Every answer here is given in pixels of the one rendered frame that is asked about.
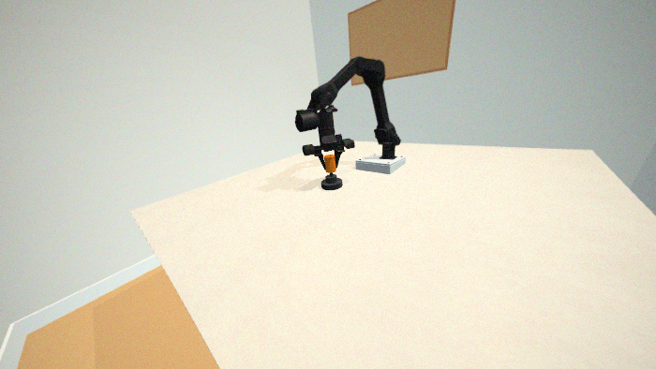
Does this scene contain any orange knob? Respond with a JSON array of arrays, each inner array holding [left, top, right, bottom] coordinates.
[[324, 155, 336, 173]]

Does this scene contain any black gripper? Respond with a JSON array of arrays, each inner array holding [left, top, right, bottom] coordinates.
[[302, 126, 355, 170]]

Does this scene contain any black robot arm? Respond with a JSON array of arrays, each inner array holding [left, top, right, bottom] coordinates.
[[295, 56, 401, 160]]

